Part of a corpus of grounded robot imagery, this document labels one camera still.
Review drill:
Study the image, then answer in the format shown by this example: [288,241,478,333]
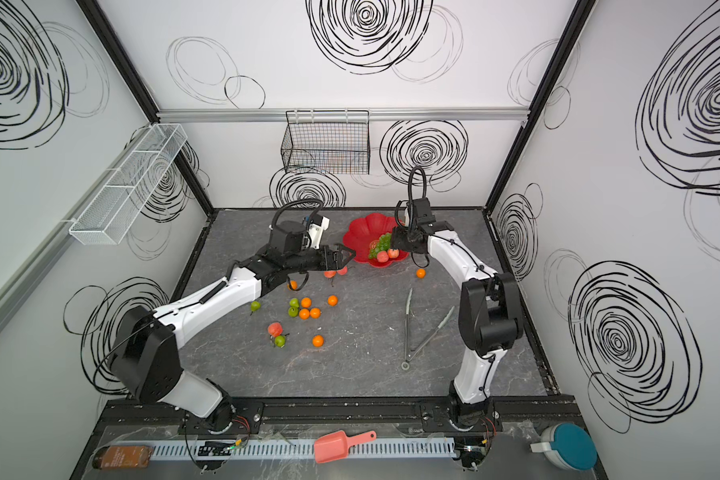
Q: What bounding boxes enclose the red flower-shaped fruit bowl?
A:
[342,213,409,268]

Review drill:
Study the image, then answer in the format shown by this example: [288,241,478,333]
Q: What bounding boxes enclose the green fake grape bunch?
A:
[368,233,391,260]

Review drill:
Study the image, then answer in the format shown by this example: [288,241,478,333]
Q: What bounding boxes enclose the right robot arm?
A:
[391,197,524,428]

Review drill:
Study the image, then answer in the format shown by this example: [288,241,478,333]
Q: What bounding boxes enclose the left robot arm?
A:
[103,214,356,432]

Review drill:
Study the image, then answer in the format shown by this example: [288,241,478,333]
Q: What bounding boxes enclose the metal kitchen tongs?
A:
[400,288,455,372]

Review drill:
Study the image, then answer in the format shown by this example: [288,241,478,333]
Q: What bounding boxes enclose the pink plastic scoop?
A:
[313,430,377,464]

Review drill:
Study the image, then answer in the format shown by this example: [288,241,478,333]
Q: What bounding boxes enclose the teal and white container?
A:
[530,423,598,471]

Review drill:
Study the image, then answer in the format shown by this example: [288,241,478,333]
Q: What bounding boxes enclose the brown bottle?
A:
[91,445,154,470]

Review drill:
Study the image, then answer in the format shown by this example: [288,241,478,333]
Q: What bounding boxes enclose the black wire basket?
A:
[280,109,371,175]

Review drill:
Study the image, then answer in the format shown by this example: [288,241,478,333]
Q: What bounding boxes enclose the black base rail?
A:
[93,395,585,437]

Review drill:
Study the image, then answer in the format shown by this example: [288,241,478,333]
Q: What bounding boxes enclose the white wire shelf basket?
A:
[69,124,187,246]

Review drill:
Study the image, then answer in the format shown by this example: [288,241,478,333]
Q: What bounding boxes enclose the white slotted cable duct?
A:
[150,437,458,462]

